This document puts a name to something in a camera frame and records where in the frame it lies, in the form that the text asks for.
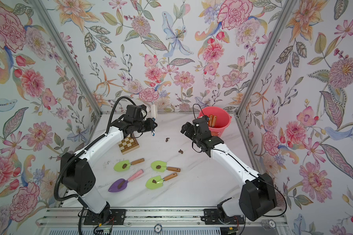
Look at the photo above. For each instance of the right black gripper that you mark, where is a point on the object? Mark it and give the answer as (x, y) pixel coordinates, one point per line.
(189, 126)

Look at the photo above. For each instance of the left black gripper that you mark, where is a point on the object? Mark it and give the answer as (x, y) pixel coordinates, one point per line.
(149, 122)

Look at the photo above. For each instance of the white blue cleaning brush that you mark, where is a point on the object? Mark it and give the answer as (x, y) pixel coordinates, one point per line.
(153, 117)

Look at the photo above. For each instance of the pink plastic bucket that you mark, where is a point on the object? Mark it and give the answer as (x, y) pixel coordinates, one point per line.
(223, 119)

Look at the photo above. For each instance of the green hand fork wooden handle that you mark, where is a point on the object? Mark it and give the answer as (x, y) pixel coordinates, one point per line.
(214, 119)

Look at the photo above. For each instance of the yellow trowel wooden handle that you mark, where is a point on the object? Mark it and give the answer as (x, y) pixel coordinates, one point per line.
(210, 120)

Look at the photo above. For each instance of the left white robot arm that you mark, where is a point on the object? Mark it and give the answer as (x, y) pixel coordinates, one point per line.
(77, 179)

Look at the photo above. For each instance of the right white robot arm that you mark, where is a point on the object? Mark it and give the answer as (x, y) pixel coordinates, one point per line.
(258, 194)

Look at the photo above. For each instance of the green trowel far left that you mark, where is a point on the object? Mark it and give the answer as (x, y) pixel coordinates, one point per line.
(126, 164)

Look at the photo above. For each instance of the green trowel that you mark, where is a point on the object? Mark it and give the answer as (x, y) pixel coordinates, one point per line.
(157, 181)
(161, 166)
(126, 164)

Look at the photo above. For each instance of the green trowel upper middle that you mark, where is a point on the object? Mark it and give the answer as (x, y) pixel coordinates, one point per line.
(161, 166)

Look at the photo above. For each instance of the green trowel lower middle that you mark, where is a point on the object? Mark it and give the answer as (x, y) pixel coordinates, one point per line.
(157, 181)

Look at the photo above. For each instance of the wooden chessboard box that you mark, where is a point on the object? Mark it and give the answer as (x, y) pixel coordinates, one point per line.
(128, 144)

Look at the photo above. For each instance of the purple trowel pink handle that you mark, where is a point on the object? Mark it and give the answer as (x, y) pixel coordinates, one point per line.
(121, 184)

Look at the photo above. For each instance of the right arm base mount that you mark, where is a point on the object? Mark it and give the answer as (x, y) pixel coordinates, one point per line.
(220, 217)

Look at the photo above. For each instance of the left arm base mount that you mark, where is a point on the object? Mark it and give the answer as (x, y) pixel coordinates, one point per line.
(113, 217)

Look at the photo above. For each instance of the aluminium front rail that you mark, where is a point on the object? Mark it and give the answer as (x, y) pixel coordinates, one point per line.
(159, 221)

